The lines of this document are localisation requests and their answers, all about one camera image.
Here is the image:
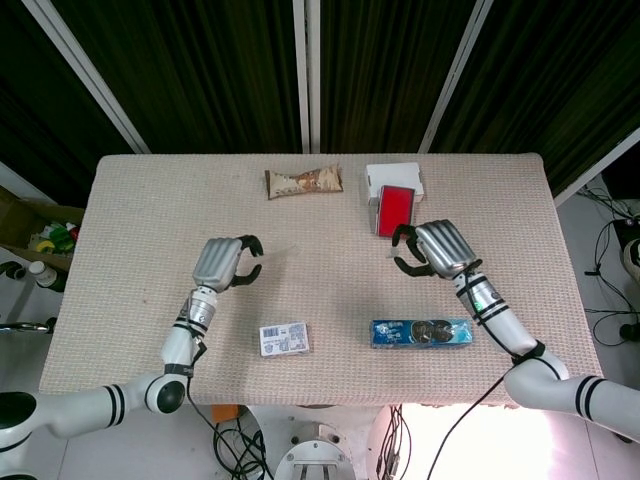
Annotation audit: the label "orange block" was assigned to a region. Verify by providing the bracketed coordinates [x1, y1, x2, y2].
[209, 403, 242, 427]

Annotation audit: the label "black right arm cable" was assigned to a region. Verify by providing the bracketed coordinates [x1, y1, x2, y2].
[424, 367, 517, 480]

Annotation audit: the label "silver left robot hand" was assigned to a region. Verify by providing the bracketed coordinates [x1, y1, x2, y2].
[192, 232, 264, 296]

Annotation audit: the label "white cardboard box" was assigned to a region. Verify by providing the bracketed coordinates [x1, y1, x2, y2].
[364, 162, 426, 207]

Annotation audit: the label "beige waffle tablecloth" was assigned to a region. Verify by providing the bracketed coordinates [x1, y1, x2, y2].
[38, 152, 604, 407]

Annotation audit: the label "clear glass test tube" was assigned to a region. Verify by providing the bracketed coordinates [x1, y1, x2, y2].
[259, 243, 300, 264]

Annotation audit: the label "chrome metal handle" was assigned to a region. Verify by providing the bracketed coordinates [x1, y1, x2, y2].
[0, 318, 57, 337]

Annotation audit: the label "brown snack packet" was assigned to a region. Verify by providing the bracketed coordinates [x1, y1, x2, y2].
[264, 165, 345, 201]

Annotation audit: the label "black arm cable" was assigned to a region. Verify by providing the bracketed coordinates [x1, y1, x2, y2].
[185, 342, 277, 480]
[424, 367, 517, 480]

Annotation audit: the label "black floor cables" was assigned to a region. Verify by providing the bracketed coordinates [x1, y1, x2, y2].
[583, 185, 640, 344]

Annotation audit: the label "white partition frame post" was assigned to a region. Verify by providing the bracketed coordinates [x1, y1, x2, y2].
[552, 127, 640, 208]
[20, 0, 152, 155]
[292, 0, 325, 154]
[417, 0, 495, 154]

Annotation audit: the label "brown cardboard box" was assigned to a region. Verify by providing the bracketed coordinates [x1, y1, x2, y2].
[0, 186, 86, 272]

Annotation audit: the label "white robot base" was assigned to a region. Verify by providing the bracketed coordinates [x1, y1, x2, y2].
[272, 439, 358, 480]

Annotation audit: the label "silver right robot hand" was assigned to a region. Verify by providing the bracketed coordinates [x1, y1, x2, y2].
[388, 218, 477, 280]

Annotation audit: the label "white blue soap box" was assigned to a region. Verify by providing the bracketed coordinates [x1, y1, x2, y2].
[258, 322, 313, 357]

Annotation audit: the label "red ink pad case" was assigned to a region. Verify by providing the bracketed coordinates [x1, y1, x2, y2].
[370, 184, 417, 238]

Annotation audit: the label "blue cookie package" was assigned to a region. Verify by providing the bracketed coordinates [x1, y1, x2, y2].
[368, 318, 475, 350]

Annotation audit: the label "dark bottle white cap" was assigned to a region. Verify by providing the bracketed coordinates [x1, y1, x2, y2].
[27, 260, 67, 294]

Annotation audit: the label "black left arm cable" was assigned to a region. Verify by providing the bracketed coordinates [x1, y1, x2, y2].
[185, 342, 277, 480]

